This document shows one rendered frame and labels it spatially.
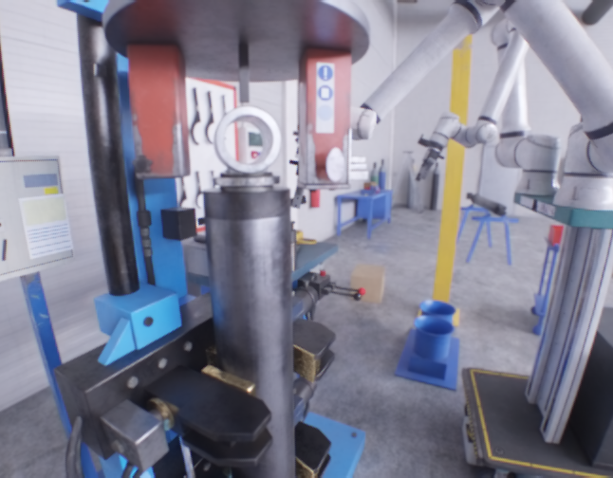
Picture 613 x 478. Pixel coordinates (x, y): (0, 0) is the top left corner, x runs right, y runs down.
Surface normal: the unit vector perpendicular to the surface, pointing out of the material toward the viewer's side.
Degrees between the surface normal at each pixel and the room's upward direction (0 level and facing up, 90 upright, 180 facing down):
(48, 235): 90
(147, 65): 90
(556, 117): 90
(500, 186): 90
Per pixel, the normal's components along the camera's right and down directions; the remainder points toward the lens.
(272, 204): 0.67, 0.18
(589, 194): -0.59, -0.18
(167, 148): 0.19, 0.24
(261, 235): 0.40, 0.22
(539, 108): -0.46, 0.21
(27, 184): 0.89, 0.11
